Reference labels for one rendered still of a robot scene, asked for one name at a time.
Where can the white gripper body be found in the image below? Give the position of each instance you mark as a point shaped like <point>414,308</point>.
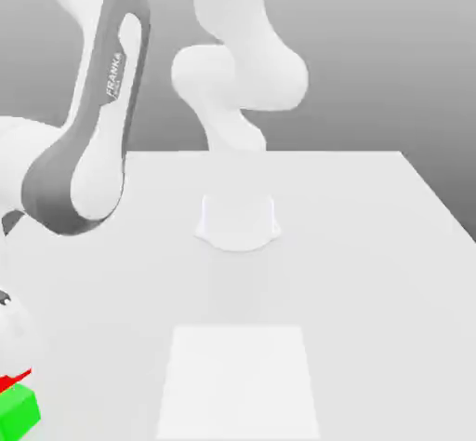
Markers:
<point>13,340</point>

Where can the small red cube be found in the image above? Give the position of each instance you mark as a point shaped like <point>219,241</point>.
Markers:
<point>11,380</point>

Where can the small green cube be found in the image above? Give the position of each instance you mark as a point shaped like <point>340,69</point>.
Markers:
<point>16,411</point>

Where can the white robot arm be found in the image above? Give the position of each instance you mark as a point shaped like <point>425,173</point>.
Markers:
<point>111,76</point>

